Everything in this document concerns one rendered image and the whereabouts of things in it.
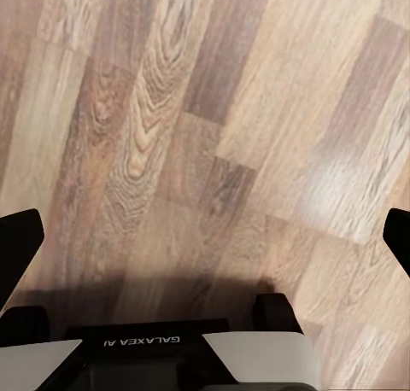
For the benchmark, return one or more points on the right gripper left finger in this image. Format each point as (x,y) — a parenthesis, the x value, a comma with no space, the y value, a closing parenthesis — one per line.
(21,236)

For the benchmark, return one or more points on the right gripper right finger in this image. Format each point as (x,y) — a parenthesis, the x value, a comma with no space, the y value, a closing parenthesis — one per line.
(397,236)

